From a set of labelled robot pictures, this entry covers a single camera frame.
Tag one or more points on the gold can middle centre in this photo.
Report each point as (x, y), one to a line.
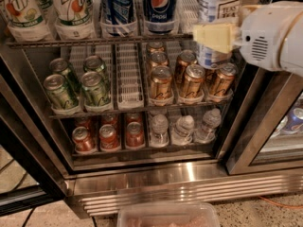
(184, 59)

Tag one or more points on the green can back right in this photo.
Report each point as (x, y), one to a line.
(97, 64)

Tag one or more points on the gold can back left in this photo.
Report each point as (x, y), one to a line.
(154, 46)

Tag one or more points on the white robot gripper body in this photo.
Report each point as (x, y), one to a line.
(262, 37)

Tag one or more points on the green can front right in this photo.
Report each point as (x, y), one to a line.
(95, 90)

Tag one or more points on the blue can behind glass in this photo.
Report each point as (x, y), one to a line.
(295, 121)

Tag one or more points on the gold can front left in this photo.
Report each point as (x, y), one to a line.
(161, 78)

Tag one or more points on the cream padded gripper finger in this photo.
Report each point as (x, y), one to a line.
(220, 37)
(248, 14)

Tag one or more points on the red can front left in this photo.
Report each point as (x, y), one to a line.
(84, 143)

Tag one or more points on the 7up bottle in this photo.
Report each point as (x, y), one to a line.
(27, 22)
(74, 19)

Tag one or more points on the steel fridge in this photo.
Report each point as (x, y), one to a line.
(249, 156)

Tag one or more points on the gold can middle left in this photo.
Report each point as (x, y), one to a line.
(157, 58)

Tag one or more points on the green can front left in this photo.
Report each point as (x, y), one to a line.
(60, 92)

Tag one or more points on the red can front right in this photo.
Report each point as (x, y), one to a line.
(134, 135)

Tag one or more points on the gold can front right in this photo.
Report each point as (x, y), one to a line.
(224, 78)

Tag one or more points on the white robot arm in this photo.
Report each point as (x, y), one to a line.
(267, 36)

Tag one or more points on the white empty shelf glide tray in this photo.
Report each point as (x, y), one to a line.
(129, 90)

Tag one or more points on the gold can front middle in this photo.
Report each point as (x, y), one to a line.
(194, 77)

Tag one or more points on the red can front middle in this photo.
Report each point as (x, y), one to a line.
(108, 138)

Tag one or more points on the red can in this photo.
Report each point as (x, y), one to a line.
(108, 138)
(134, 135)
(84, 143)

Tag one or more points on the green can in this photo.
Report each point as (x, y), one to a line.
(95, 90)
(60, 92)
(65, 68)
(97, 64)

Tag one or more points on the green can back left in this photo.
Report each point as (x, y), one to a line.
(65, 68)

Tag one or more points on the pepsi bottle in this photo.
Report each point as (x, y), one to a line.
(159, 15)
(119, 16)

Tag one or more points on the clear plastic container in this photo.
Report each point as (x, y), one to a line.
(168, 214)

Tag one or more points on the water bottle left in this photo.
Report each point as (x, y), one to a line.
(159, 131)

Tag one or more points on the water bottle right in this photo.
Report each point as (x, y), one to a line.
(205, 133)

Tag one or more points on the pepsi bottle front right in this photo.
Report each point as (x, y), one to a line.
(159, 15)

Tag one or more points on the pepsi bottle left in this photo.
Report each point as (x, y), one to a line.
(119, 16)

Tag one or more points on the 7up bottle far left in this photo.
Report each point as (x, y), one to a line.
(27, 22)

